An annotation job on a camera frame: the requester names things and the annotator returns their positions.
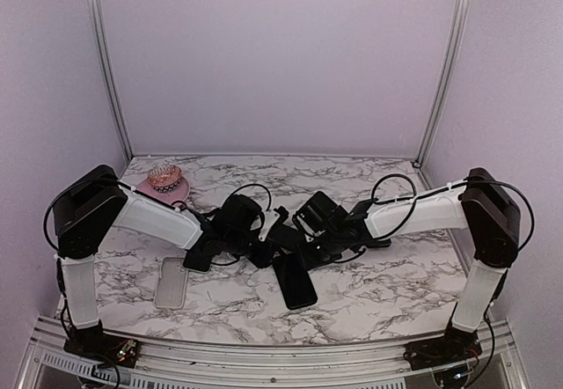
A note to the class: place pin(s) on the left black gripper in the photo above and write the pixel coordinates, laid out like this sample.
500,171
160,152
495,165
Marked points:
264,259

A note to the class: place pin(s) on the patterned red bowl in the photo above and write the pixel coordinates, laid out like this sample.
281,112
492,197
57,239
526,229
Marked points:
164,178

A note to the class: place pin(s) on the left aluminium frame post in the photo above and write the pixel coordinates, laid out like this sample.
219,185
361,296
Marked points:
99,33

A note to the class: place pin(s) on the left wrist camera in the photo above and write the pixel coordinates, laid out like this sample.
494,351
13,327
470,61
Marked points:
272,218

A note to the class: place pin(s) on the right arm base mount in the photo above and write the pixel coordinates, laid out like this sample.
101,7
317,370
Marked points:
455,345

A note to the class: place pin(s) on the pink plate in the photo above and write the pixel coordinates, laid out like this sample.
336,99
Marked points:
169,195

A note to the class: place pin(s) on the black phone case camera cutouts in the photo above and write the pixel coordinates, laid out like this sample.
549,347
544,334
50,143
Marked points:
378,243

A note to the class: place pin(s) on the black phone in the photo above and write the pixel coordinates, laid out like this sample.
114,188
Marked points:
295,283
286,238

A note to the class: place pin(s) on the grey silicone phone case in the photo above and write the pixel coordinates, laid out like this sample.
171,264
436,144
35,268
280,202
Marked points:
170,292

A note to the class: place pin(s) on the right aluminium frame post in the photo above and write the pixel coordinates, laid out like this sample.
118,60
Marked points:
453,46

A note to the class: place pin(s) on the front aluminium rail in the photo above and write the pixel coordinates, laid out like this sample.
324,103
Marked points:
164,363

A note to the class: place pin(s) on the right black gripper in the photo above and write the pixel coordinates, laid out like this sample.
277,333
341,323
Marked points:
312,263

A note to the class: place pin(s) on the aluminium frame post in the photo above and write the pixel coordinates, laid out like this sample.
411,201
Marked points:
99,33
453,46

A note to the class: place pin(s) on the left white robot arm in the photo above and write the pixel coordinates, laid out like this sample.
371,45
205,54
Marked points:
98,204

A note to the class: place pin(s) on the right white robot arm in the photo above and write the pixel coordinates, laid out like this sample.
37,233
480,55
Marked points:
490,221

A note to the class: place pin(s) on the phone with white edge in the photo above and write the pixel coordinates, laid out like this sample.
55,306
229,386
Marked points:
197,262

